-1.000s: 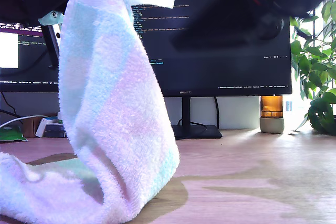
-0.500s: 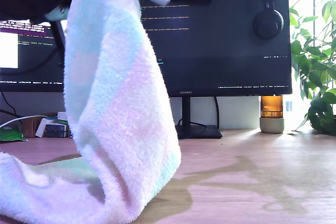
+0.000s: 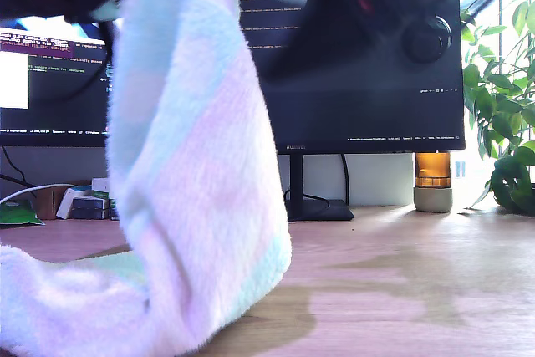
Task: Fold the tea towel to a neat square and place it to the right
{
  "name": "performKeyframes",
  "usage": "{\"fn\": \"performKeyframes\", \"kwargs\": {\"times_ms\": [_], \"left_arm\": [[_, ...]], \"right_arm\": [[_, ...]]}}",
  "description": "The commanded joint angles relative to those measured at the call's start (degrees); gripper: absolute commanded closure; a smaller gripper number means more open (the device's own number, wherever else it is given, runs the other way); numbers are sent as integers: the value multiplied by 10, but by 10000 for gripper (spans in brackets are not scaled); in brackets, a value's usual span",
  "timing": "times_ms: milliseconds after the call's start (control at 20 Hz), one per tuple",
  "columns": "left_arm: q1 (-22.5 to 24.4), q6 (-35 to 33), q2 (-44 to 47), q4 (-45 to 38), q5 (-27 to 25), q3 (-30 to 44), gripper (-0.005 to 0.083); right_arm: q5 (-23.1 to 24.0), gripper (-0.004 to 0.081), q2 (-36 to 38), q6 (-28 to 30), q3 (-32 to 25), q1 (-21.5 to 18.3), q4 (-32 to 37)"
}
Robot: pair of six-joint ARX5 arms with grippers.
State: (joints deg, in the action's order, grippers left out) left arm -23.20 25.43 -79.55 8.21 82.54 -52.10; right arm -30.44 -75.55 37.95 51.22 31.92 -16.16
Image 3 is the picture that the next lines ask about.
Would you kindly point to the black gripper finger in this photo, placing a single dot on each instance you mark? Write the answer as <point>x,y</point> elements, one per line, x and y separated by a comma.
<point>330,10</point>

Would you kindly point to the pastel striped fluffy tea towel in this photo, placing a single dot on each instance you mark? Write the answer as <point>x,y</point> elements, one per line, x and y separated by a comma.
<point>188,164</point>

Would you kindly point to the black headphones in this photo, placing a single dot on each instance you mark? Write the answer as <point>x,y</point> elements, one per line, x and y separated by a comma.
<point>426,37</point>

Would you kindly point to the black Huawei monitor with stand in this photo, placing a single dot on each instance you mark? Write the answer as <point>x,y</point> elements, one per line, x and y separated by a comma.
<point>376,114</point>

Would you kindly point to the green leafy houseplant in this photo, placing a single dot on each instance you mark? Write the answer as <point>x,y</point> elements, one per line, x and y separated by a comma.
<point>501,102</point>

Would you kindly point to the amber glass lamp grey base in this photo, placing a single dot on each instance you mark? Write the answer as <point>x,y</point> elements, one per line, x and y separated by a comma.
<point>432,181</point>

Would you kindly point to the black monitor with terminal window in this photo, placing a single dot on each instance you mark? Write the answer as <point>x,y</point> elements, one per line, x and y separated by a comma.
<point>54,81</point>

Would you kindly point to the green and white carton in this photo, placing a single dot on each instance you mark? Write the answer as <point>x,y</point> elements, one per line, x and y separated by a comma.
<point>113,208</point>

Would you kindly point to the dark grey small box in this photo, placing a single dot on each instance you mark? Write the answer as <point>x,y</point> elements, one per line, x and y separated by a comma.
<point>88,208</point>

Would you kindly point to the white and blue slim box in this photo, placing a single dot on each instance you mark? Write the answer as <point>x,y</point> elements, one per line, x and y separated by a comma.
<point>67,202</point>

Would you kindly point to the brown cardboard box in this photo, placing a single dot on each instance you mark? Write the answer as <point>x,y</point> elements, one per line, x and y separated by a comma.
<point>48,202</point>

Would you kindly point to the green plastic bag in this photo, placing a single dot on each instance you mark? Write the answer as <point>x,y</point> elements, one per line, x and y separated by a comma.
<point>16,212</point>

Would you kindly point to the small white wall socket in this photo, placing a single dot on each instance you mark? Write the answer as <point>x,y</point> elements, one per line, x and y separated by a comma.
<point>460,169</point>

